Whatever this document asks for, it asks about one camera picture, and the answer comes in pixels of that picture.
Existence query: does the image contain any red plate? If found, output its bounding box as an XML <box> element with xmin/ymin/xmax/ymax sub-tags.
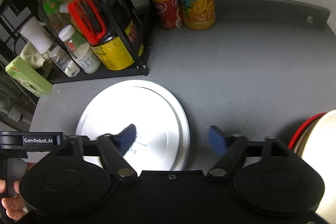
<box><xmin>288</xmin><ymin>112</ymin><xmax>326</xmax><ymax>149</ymax></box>

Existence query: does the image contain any person's left hand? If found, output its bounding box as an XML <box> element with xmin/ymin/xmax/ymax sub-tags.
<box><xmin>1</xmin><ymin>162</ymin><xmax>35</xmax><ymax>221</ymax></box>

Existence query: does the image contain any green carton box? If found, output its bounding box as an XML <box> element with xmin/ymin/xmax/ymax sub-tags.
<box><xmin>5</xmin><ymin>56</ymin><xmax>53</xmax><ymax>97</ymax></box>

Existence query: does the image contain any crumpled paper towel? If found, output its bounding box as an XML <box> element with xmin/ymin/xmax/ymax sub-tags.
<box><xmin>19</xmin><ymin>42</ymin><xmax>51</xmax><ymax>69</ymax></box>

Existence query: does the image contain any white cap seasoning jar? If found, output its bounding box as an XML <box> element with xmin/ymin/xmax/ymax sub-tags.
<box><xmin>58</xmin><ymin>24</ymin><xmax>101</xmax><ymax>75</ymax></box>

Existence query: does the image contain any large soy sauce bottle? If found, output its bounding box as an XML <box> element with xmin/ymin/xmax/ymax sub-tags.
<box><xmin>66</xmin><ymin>0</ymin><xmax>144</xmax><ymax>71</ymax></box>

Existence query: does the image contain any green label sauce bottle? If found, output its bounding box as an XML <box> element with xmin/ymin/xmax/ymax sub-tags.
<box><xmin>37</xmin><ymin>0</ymin><xmax>71</xmax><ymax>38</ymax></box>

